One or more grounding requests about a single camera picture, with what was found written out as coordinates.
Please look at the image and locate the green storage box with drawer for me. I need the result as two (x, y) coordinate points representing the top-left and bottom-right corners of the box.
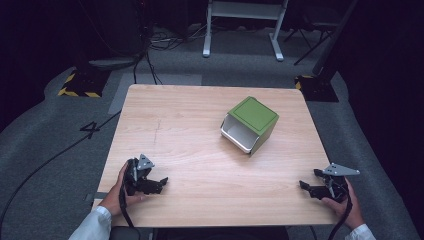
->
(219, 96), (280, 156)

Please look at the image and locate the black floor cable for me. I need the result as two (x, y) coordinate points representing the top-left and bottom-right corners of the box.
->
(0, 110), (122, 231)

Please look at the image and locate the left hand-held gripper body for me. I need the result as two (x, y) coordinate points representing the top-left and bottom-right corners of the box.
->
(123, 153), (164, 197)

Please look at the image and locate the bundle of floor cables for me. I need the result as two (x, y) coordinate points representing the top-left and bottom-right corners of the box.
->
(133, 19), (221, 86)

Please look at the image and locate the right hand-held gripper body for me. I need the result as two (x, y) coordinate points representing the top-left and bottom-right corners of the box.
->
(310, 162), (361, 203)

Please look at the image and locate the grey slanted pole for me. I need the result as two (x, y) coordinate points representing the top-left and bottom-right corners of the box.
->
(311, 0), (360, 76)

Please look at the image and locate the white metal stand frame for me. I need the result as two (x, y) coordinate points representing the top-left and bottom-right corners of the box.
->
(202, 0), (290, 62)

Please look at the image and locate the person's right hand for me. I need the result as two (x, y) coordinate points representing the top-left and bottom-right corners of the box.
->
(321, 177), (366, 231)

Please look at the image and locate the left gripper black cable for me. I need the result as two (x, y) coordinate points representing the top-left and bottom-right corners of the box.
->
(118, 159), (136, 229)

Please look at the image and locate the black base with yellow stripes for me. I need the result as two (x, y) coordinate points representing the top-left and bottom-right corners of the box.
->
(57, 68), (111, 99)
(294, 74), (340, 103)

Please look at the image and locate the person's left hand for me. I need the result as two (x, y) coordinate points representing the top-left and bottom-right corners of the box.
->
(98, 162), (147, 216)

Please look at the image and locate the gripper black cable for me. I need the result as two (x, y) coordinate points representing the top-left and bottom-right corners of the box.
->
(327, 191), (354, 240)
(118, 159), (136, 229)

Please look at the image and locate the black tripod stand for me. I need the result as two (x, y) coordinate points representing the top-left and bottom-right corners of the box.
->
(283, 19), (338, 66)

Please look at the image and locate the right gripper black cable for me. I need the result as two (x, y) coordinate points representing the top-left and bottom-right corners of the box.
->
(327, 191), (354, 240)

